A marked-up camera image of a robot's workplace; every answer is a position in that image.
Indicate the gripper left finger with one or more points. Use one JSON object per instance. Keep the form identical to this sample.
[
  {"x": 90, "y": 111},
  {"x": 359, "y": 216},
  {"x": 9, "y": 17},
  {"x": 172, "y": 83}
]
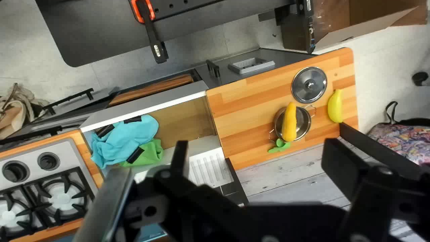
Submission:
[{"x": 188, "y": 208}]

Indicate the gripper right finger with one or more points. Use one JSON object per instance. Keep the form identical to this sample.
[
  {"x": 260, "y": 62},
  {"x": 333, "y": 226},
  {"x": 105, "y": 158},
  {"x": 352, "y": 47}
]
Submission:
[{"x": 376, "y": 181}]

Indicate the toy kitchen sink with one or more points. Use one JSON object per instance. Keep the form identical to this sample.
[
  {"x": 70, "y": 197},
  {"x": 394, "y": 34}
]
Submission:
[{"x": 188, "y": 121}]

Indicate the colourful patterned bag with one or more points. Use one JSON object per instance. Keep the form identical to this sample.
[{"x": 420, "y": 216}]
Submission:
[{"x": 403, "y": 139}]

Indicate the green cloth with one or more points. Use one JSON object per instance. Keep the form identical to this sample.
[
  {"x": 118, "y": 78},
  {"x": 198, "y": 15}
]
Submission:
[{"x": 153, "y": 154}]

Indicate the small black block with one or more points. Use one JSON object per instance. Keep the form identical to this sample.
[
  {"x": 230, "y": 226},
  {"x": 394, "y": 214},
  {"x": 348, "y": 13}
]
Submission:
[
  {"x": 135, "y": 155},
  {"x": 104, "y": 130},
  {"x": 132, "y": 119}
]

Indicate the yellow toy banana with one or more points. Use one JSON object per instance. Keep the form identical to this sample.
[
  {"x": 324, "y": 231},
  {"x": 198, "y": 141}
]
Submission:
[{"x": 335, "y": 106}]

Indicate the blue cloth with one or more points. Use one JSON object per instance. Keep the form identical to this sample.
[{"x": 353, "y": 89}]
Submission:
[{"x": 124, "y": 139}]

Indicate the small silver pot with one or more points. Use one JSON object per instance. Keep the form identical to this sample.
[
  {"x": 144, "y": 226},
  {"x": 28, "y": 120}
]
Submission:
[{"x": 302, "y": 122}]

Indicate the green toy piece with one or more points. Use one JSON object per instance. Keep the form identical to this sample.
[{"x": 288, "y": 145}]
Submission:
[{"x": 278, "y": 146}]

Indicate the yellow toy corn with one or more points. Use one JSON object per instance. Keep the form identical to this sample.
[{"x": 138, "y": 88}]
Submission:
[{"x": 289, "y": 122}]

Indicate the small black round object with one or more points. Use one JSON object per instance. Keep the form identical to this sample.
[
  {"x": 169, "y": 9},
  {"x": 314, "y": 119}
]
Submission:
[{"x": 420, "y": 78}]

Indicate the silver pot lid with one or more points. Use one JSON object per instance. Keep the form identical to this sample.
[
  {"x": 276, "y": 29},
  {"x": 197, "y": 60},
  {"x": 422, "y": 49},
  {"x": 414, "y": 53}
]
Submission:
[{"x": 309, "y": 84}]

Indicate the black stove burner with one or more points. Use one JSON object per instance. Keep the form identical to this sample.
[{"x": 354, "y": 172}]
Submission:
[
  {"x": 62, "y": 198},
  {"x": 10, "y": 216}
]

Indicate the wooden toy kitchen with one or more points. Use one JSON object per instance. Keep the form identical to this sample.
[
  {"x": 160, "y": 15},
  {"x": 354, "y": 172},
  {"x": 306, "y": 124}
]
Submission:
[{"x": 255, "y": 101}]

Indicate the dark stove knob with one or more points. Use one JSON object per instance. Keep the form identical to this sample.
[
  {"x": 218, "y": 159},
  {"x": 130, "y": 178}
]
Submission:
[
  {"x": 15, "y": 171},
  {"x": 48, "y": 161}
]

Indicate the grey plastic tray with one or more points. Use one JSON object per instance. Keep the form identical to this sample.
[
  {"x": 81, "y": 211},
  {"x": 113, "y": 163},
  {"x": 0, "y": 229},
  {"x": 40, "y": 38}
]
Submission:
[{"x": 251, "y": 65}]

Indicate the cardboard box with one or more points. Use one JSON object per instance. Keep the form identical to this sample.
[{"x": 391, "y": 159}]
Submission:
[{"x": 349, "y": 16}]

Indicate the orange and black clamp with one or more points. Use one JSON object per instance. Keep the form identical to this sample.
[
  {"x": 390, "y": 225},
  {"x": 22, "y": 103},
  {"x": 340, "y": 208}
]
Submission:
[{"x": 151, "y": 30}]

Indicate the beige cloth bag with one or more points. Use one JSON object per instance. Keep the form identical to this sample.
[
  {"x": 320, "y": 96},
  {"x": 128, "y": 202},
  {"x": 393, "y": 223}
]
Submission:
[{"x": 15, "y": 111}]

